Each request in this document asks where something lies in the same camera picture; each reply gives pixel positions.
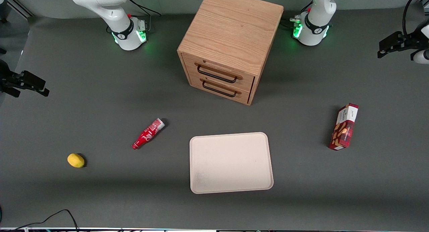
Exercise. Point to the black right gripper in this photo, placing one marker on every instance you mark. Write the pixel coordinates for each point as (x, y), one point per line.
(6, 78)

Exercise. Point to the red cola bottle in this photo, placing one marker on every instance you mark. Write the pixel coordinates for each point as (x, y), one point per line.
(147, 134)

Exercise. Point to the beige rectangular plastic tray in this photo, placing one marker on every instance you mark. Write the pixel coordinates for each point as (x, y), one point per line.
(231, 163)

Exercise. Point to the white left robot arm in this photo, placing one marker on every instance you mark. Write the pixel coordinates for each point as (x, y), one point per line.
(318, 14)

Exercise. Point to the oak wooden drawer cabinet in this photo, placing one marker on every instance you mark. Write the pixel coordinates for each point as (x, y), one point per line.
(231, 27)

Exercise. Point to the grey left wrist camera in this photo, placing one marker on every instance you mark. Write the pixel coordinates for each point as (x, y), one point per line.
(422, 57)

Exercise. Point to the wooden drawer front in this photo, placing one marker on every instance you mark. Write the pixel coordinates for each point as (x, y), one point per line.
(249, 82)
(196, 82)

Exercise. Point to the red cookie box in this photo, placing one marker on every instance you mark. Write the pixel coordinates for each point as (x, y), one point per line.
(344, 128)

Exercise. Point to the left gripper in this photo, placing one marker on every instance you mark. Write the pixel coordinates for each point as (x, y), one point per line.
(414, 41)

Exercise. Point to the yellow lemon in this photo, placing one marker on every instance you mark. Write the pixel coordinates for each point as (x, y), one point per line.
(75, 160)

